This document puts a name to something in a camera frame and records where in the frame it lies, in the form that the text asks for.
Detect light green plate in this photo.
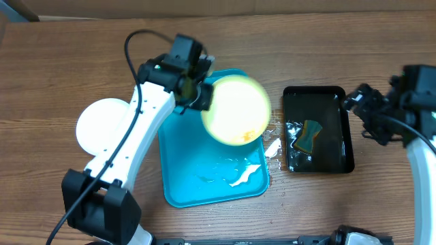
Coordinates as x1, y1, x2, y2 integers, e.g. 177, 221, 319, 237
201, 75, 272, 146

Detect green yellow sponge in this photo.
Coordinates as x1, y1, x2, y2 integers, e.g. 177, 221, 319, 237
294, 120, 322, 154

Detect white plate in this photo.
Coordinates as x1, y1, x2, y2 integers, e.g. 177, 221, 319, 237
76, 98, 129, 156

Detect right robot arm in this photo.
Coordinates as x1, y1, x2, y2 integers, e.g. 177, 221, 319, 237
342, 65, 435, 244

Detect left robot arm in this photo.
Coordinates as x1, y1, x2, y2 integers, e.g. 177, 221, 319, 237
47, 31, 214, 244

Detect black rectangular tray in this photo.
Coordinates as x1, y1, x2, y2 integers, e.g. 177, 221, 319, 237
283, 86, 355, 174

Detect teal plastic tray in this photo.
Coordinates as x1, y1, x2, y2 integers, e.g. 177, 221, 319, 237
158, 69, 270, 208

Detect white foam blob on table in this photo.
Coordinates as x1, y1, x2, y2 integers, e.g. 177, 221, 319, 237
265, 138, 281, 158

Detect white soap smear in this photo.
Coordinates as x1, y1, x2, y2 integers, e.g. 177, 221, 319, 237
230, 165, 261, 187

